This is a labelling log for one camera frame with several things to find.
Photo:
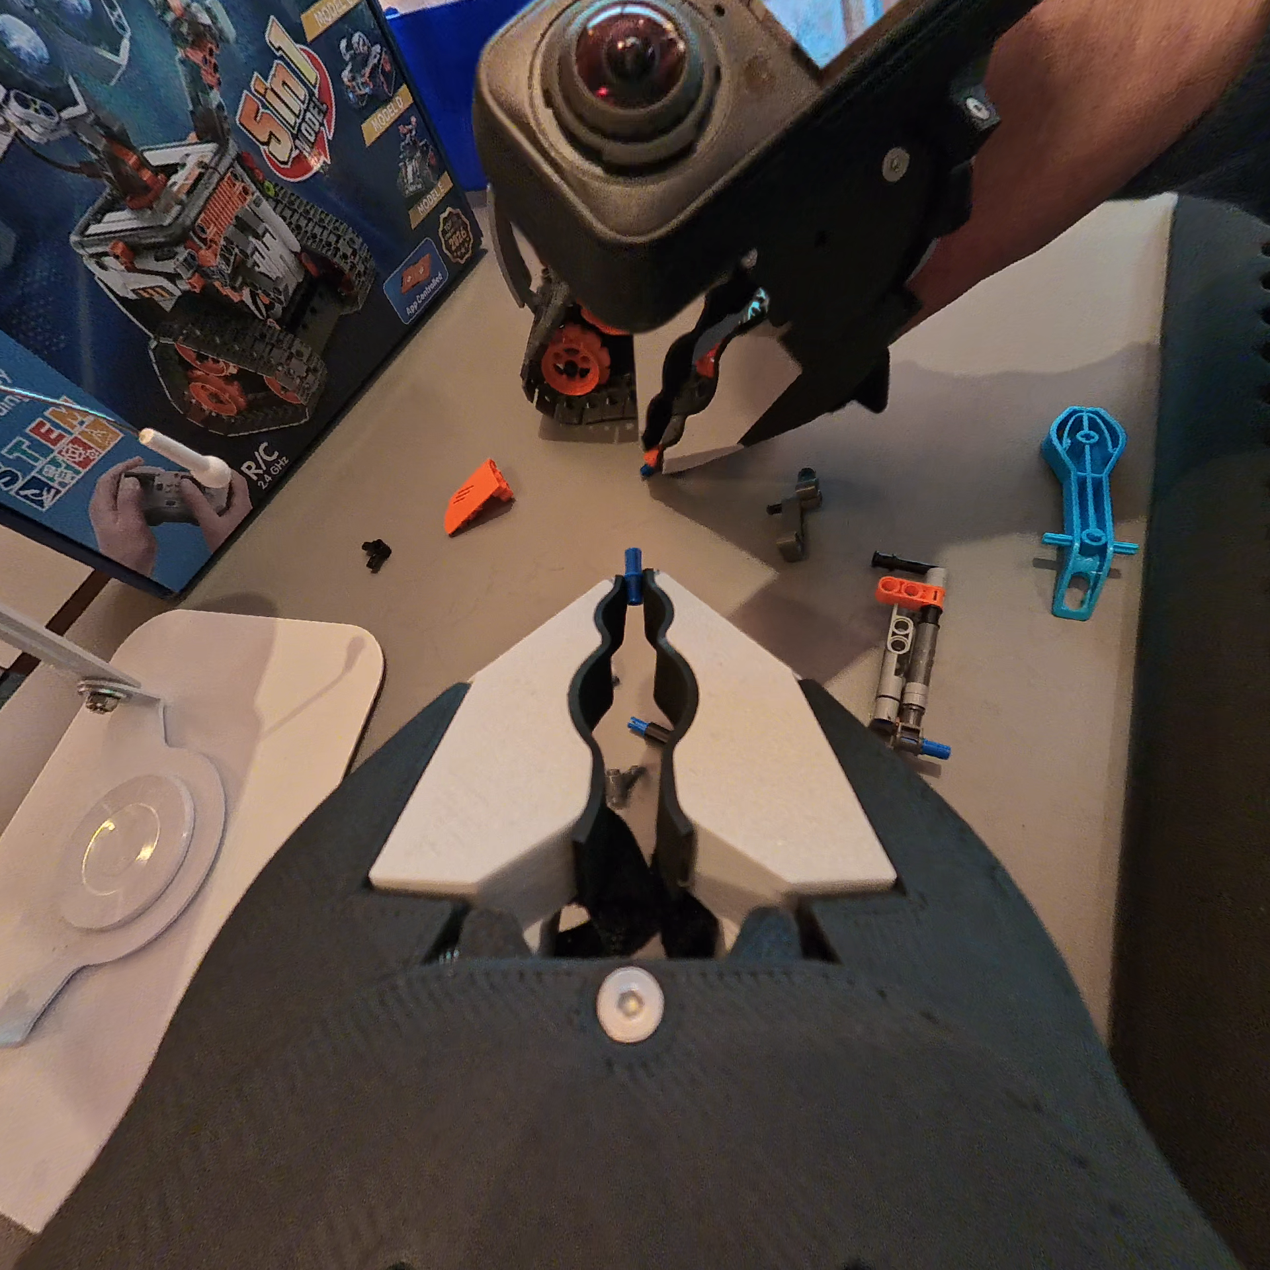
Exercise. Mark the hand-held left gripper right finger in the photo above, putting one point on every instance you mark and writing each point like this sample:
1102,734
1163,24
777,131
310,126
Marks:
783,784

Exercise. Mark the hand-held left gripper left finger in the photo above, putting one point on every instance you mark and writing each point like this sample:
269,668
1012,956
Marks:
486,784

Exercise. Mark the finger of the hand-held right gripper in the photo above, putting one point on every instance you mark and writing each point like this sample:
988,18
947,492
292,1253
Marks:
744,397
690,377

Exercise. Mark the blue connector pin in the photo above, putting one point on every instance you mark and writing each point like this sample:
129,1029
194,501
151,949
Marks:
632,578

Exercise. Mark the person's right forearm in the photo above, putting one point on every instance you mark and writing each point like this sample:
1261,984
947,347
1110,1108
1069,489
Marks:
1240,129

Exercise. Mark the person's right hand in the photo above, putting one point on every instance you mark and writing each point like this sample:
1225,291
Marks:
1072,129

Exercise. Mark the partly built toy robot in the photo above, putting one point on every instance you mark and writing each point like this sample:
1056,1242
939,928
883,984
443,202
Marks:
575,368

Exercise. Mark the dark grey connector piece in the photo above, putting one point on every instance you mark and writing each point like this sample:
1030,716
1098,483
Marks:
799,516

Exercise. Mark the grey hook connector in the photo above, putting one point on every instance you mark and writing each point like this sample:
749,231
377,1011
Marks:
623,783

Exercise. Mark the black pin blue end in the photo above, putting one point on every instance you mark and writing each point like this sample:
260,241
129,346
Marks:
653,733

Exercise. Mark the grey brick assembly orange beam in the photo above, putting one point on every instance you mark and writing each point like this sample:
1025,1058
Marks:
913,645

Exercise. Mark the black long pin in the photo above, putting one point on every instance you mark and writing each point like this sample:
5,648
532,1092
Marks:
901,562

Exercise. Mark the orange wedge panel brick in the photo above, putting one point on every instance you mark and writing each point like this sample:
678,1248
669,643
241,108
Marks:
477,497

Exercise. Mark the white book stand base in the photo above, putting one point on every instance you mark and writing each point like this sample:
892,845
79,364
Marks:
248,714

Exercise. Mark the small black connector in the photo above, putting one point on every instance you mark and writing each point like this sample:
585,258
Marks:
375,556

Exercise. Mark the light blue brick separator tool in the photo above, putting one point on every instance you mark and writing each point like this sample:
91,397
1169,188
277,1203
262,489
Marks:
1086,497

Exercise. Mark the blue storage bin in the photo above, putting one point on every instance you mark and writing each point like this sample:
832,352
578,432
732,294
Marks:
437,90

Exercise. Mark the black dimpled pad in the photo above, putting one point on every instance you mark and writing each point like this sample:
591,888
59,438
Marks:
1210,695

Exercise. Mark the blue robot kit box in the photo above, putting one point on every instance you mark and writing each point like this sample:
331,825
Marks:
198,249

